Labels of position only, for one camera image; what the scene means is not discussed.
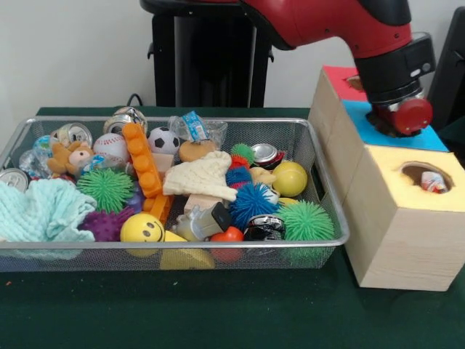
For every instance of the brown teddy bear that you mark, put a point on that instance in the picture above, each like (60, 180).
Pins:
(67, 158)

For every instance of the cream fluffy cloth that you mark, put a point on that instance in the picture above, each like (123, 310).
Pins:
(203, 178)

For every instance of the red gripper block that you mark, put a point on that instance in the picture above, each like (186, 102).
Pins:
(412, 117)

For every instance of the blue spiky rubber ball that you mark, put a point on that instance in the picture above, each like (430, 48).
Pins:
(254, 200)

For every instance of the colourful dotted cloth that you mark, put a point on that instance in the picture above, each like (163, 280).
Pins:
(432, 183)

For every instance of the yellow smiley face ball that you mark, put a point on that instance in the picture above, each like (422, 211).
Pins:
(142, 228)

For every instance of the plain yellow ball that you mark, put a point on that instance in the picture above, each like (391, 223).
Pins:
(289, 178)

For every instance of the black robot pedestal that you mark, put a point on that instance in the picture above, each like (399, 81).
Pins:
(218, 54)

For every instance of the wooden box with three holes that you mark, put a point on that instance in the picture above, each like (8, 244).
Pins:
(399, 247)

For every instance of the mint green knitted cloth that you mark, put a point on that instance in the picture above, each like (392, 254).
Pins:
(40, 211)

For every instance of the black and white soccer ball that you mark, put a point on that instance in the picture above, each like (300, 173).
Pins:
(164, 140)

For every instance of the green spiky rubber ball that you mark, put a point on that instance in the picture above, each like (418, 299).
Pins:
(307, 221)
(105, 189)

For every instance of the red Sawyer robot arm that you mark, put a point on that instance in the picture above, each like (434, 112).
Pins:
(327, 22)

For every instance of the orange plastic block toy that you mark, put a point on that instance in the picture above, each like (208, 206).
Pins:
(143, 160)

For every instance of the dark green table cloth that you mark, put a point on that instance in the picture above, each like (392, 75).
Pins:
(218, 312)

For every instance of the white baseball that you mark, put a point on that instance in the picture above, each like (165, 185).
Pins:
(110, 147)

